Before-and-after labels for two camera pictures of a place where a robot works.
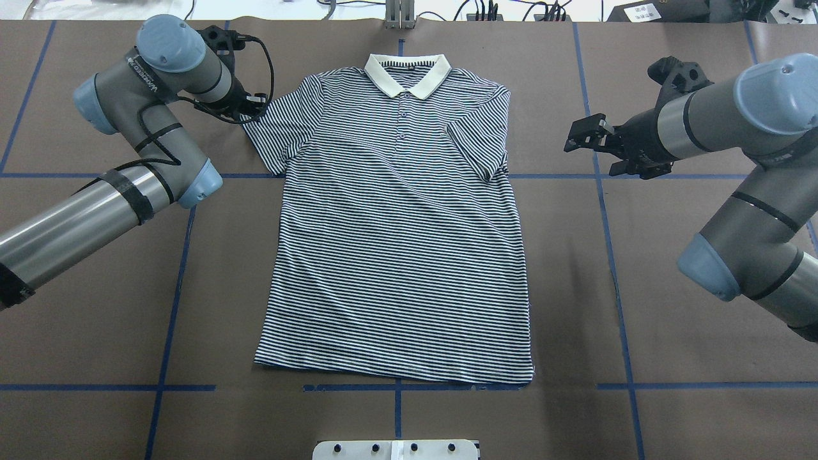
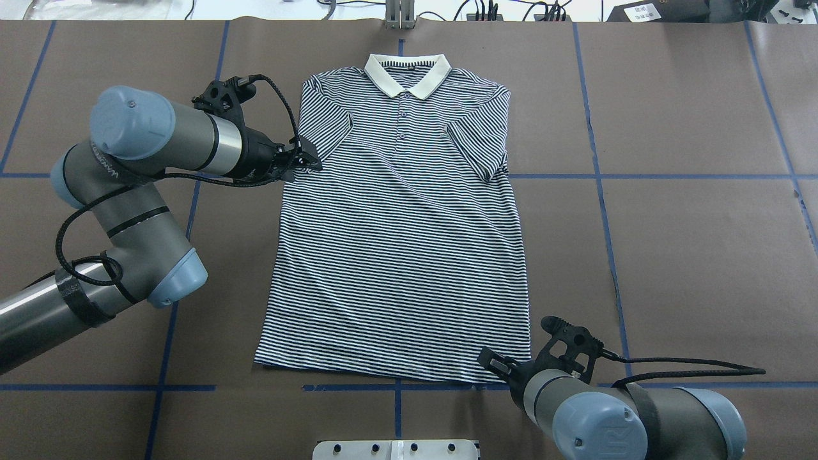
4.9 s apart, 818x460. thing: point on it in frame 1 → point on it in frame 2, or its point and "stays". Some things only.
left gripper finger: [257, 112] → [289, 170]
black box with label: [661, 11] stays
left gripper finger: [258, 97] → [308, 149]
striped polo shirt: [394, 250] stays
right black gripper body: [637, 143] → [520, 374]
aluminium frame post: [399, 15] stays
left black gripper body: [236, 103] → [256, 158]
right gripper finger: [593, 132] → [498, 362]
